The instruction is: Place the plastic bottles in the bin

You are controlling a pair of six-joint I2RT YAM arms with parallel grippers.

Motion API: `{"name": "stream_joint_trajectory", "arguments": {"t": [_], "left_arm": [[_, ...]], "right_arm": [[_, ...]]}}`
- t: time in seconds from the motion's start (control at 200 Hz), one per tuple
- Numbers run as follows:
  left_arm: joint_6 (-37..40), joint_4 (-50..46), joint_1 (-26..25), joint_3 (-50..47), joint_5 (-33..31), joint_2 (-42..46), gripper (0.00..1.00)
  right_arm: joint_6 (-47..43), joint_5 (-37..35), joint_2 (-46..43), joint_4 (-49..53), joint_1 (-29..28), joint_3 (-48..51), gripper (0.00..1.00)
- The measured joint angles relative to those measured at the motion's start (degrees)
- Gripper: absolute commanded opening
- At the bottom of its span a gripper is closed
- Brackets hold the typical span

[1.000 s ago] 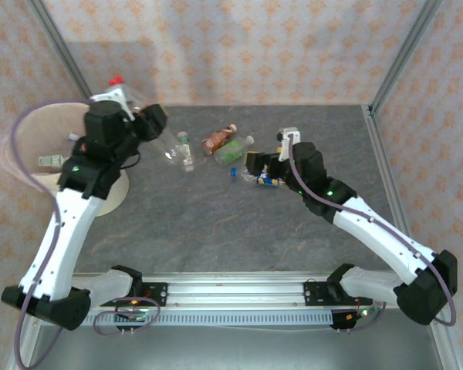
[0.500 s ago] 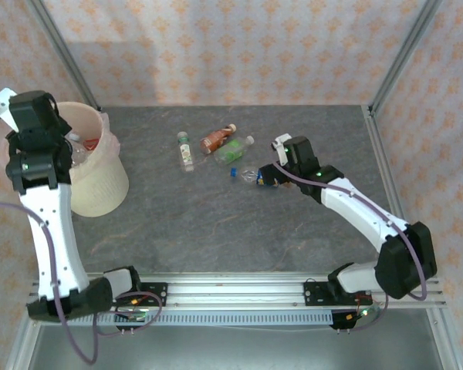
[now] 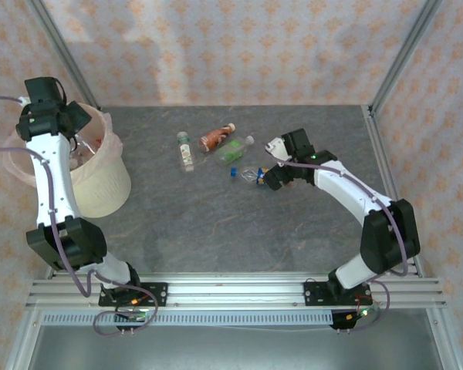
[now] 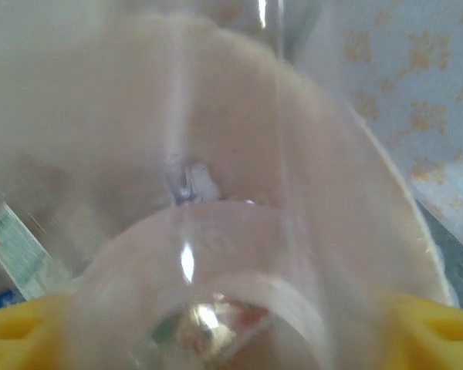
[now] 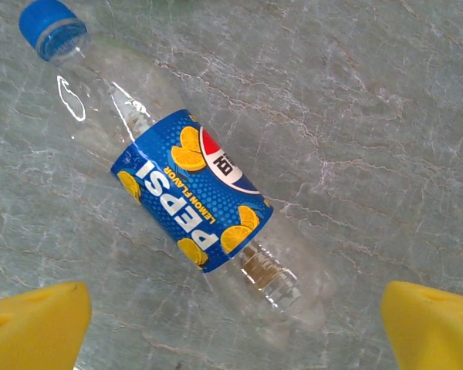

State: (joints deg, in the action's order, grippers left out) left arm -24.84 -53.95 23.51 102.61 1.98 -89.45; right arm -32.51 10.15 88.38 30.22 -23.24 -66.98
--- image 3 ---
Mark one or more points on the blue yellow label bottle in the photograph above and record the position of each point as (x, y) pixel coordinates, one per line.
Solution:
(251, 175)

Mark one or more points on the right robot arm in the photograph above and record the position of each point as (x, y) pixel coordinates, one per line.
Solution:
(351, 189)

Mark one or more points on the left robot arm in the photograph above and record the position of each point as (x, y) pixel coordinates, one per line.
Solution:
(50, 173)

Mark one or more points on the bin with pink liner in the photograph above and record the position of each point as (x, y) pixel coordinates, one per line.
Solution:
(112, 140)

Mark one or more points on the cream plastic waste bin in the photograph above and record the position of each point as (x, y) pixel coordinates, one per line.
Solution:
(104, 189)

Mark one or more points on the green label clear bottle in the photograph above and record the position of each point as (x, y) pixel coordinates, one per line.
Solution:
(231, 150)

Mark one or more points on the orange-brown tea bottle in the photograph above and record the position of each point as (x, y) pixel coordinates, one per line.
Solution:
(214, 138)

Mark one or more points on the white label green cap bottle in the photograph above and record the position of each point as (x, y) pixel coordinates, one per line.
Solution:
(186, 152)

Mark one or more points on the small green circuit board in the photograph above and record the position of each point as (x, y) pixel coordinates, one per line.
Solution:
(133, 314)
(360, 313)

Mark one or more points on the grey metal panel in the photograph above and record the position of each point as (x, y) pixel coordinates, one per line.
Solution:
(235, 348)

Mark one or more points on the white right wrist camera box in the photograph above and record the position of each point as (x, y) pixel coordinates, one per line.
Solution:
(276, 148)

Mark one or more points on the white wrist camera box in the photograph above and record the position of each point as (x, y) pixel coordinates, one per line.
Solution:
(276, 148)
(22, 101)

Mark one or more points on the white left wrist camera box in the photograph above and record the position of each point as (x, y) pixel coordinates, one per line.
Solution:
(22, 101)

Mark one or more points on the aluminium frame post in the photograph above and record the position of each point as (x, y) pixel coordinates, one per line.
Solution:
(65, 54)
(405, 54)

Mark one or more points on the aluminium side rail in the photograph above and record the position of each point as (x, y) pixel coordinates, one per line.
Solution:
(382, 154)

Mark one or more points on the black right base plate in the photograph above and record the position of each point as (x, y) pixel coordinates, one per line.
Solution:
(314, 293)

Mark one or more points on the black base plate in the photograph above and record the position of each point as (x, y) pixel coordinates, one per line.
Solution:
(314, 293)
(158, 293)

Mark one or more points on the aluminium front rail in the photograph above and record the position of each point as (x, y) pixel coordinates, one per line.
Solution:
(235, 291)

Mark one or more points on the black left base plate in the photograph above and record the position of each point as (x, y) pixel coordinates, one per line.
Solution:
(158, 293)

